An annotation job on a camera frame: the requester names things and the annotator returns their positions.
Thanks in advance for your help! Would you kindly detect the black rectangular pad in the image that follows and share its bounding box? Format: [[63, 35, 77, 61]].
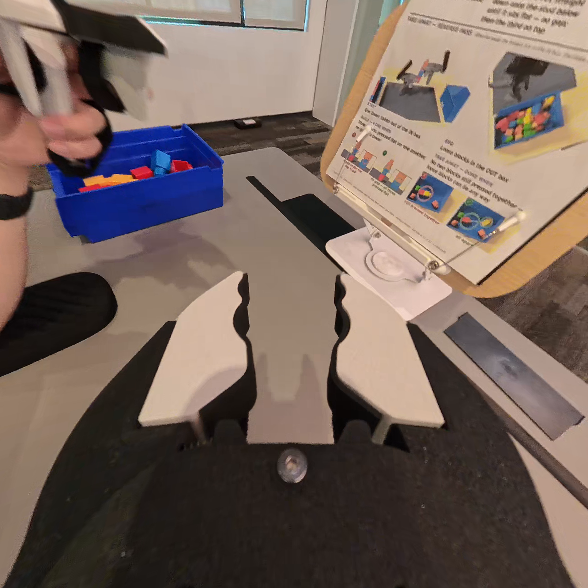
[[444, 312, 585, 441]]

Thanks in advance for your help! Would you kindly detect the orange mega block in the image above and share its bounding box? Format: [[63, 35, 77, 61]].
[[83, 173, 137, 187]]

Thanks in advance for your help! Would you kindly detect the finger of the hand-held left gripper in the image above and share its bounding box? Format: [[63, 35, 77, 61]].
[[103, 56, 152, 121], [0, 0, 167, 56]]

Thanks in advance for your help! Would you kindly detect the black oval pad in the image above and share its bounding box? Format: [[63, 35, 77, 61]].
[[0, 272, 118, 377]]

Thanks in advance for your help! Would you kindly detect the person's left hand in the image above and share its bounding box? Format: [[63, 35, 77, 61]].
[[0, 89, 110, 194]]

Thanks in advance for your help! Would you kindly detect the person's left forearm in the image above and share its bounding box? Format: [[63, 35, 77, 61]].
[[0, 216, 29, 332]]

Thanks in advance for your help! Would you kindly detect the printed instruction sheet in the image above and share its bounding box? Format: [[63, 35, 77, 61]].
[[325, 0, 588, 285]]

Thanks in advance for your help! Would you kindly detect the wooden display board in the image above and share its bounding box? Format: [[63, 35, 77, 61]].
[[320, 0, 588, 298]]

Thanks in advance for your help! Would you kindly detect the black wristband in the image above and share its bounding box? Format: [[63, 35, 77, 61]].
[[0, 188, 34, 221]]

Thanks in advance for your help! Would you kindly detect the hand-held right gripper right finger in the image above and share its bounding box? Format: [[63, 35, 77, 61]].
[[327, 273, 445, 443]]

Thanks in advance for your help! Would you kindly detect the white framed window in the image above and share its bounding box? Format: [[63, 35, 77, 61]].
[[138, 0, 309, 32]]

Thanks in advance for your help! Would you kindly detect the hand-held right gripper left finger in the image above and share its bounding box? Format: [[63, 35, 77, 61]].
[[138, 271, 256, 437]]

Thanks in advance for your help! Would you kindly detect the blue plastic bin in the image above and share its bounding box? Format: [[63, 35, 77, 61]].
[[46, 124, 225, 243]]

